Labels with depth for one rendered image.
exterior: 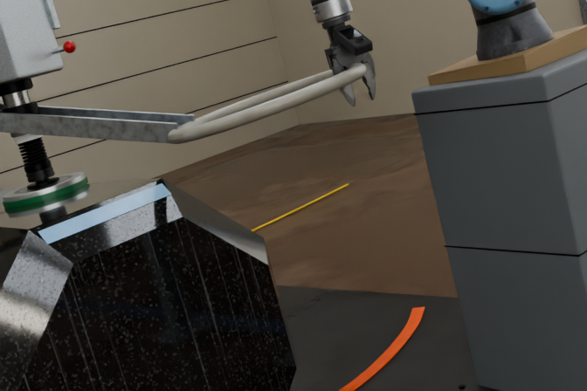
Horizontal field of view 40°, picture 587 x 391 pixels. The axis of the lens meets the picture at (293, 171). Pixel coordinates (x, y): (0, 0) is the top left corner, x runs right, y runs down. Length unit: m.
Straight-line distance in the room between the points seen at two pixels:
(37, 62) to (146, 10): 5.95
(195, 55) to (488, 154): 6.42
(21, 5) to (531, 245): 1.37
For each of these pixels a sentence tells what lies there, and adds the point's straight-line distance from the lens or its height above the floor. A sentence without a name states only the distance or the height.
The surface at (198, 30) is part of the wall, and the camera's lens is 8.29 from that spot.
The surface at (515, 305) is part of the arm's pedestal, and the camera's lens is 2.12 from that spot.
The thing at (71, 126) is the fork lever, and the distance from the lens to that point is 2.03.
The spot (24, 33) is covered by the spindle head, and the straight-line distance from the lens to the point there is 2.09.
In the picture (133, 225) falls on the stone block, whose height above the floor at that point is 0.77.
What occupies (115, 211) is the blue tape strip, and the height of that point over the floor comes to 0.80.
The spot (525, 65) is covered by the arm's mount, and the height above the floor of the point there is 0.87.
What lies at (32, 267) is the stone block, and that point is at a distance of 1.69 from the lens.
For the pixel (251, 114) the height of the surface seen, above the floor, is 0.94.
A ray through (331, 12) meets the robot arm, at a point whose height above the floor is 1.09.
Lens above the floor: 1.09
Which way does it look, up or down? 10 degrees down
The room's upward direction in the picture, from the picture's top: 15 degrees counter-clockwise
